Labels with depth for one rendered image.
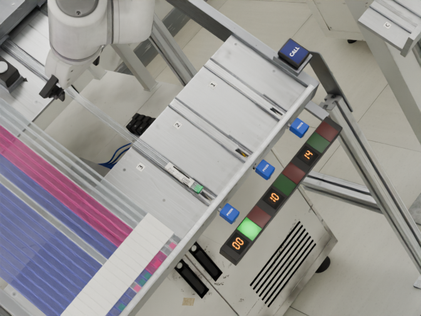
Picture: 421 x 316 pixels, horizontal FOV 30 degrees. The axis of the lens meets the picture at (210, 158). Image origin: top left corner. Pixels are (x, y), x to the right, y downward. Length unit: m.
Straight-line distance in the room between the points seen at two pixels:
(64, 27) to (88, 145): 0.96
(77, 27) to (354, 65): 1.81
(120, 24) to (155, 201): 0.40
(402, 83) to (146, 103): 0.66
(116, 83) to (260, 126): 0.81
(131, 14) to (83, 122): 1.05
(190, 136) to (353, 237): 0.89
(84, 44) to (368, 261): 1.22
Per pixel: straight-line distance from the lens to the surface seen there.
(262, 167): 1.47
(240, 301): 2.00
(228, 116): 1.51
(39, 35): 1.61
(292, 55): 1.54
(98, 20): 1.14
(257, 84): 1.55
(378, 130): 2.53
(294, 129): 1.51
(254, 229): 1.45
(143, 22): 1.17
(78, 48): 1.21
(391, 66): 1.86
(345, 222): 2.31
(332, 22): 2.85
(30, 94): 1.55
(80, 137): 2.14
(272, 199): 1.47
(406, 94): 1.91
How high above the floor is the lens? 1.59
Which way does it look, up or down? 34 degrees down
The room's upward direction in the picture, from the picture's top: 37 degrees counter-clockwise
